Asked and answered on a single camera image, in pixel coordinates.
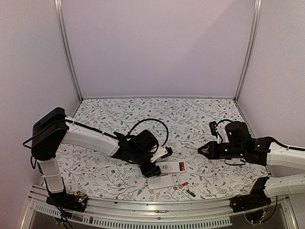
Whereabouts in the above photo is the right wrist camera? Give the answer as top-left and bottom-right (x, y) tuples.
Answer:
(209, 121), (218, 137)

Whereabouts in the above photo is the purple AA battery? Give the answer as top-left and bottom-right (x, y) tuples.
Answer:
(186, 189), (196, 197)

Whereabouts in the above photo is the red gold AA battery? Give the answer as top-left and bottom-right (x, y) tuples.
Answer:
(155, 210), (168, 213)

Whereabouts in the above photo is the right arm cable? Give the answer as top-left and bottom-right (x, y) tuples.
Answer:
(215, 118), (234, 127)

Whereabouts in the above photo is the white battery cover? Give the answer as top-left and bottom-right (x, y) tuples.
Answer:
(136, 177), (146, 188)

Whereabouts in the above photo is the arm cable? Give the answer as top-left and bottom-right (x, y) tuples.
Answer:
(215, 118), (234, 127)
(127, 118), (170, 148)

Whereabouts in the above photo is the floral table mat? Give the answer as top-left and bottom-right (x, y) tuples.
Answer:
(57, 98), (267, 201)

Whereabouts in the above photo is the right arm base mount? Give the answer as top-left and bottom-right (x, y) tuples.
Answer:
(230, 177), (274, 224)

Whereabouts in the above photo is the red black battery in remote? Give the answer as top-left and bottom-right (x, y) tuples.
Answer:
(179, 162), (186, 171)

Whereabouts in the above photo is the right aluminium frame post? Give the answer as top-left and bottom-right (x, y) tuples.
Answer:
(234, 0), (262, 103)

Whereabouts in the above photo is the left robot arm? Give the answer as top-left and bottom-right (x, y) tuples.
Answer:
(22, 107), (167, 207)

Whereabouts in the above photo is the aluminium front rail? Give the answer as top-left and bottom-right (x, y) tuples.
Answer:
(20, 185), (301, 229)

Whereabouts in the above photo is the aluminium frame post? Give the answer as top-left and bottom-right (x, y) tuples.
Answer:
(54, 0), (83, 103)
(234, 0), (262, 103)

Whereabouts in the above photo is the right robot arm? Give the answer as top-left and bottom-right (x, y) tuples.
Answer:
(198, 121), (305, 208)

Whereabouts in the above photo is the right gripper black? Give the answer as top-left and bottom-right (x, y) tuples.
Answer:
(199, 141), (245, 159)

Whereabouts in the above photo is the left aluminium frame post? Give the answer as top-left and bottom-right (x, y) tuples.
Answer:
(54, 0), (83, 103)

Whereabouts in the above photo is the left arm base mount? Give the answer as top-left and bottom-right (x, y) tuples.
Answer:
(46, 190), (88, 212)

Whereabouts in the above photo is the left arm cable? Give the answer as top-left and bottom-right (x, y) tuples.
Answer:
(127, 118), (170, 148)

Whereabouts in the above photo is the white remote with buttons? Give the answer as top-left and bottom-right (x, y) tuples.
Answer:
(156, 161), (186, 174)

